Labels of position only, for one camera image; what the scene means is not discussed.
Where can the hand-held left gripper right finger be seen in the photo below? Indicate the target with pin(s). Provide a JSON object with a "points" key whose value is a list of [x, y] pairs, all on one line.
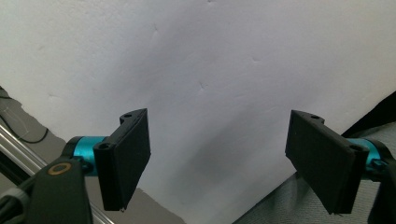
{"points": [[323, 161]]}

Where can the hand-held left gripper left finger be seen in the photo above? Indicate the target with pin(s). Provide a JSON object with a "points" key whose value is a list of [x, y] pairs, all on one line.
{"points": [[123, 161]]}

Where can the metal stand rail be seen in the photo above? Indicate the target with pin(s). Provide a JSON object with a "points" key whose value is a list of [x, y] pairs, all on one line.
{"points": [[19, 146]]}

